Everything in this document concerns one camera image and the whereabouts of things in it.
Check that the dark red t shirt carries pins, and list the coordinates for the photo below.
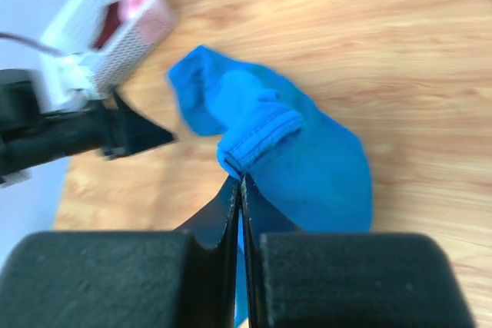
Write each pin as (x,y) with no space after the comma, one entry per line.
(110,25)

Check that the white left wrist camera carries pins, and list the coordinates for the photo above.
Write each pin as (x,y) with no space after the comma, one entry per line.
(70,80)

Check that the blue t shirt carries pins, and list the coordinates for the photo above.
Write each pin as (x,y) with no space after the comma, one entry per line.
(311,168)

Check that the white perforated plastic basket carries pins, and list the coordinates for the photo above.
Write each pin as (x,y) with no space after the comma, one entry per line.
(77,23)

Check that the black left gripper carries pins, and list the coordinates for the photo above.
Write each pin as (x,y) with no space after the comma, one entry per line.
(30,137)

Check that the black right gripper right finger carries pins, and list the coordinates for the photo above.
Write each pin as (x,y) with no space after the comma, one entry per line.
(300,279)

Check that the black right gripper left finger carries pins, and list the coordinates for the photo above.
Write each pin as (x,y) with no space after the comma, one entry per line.
(179,278)

